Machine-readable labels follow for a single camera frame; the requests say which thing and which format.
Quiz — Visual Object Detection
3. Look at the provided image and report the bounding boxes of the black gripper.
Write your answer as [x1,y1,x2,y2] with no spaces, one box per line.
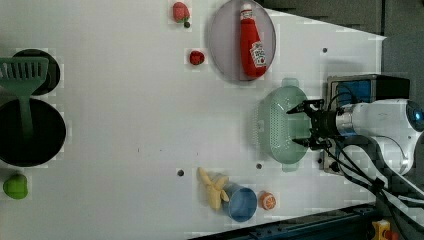
[287,99,338,151]

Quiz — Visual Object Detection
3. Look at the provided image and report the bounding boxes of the mint green plastic strainer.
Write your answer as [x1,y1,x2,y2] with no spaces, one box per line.
[256,78,310,172]

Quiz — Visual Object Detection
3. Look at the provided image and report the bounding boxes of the silver black toaster oven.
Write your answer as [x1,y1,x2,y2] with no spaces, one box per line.
[326,75,419,174]

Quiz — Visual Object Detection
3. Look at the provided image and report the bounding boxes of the toy orange slice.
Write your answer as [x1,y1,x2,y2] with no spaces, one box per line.
[258,191,276,210]

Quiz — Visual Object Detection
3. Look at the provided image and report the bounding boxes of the red plush ketchup bottle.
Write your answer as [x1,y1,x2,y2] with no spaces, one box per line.
[240,3,267,79]

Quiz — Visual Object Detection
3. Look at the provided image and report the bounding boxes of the blue plastic cup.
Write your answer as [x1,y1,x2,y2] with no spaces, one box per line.
[222,182,258,222]

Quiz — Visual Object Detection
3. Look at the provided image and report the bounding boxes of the yellow red emergency button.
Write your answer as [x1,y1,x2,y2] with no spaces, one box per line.
[372,220,399,240]

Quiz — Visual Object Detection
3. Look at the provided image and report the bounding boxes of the grey round plate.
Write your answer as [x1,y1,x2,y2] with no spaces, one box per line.
[208,0,276,81]

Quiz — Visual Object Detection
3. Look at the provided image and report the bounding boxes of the small red toy strawberry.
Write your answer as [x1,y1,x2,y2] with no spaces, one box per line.
[189,50,205,66]

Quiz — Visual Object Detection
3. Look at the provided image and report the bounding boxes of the pink toy strawberry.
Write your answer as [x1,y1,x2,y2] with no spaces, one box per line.
[172,2,190,23]

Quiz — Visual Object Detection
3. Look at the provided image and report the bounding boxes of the large black pot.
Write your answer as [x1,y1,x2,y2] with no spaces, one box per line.
[0,99,66,167]

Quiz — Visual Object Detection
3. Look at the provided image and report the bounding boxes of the green plastic spatula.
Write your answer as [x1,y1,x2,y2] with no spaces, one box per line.
[0,57,49,139]

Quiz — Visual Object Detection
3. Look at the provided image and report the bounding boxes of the green toy pear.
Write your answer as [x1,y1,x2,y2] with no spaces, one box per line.
[3,174,28,200]

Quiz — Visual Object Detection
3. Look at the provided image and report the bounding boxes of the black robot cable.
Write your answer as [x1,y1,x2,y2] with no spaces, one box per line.
[324,83,424,240]

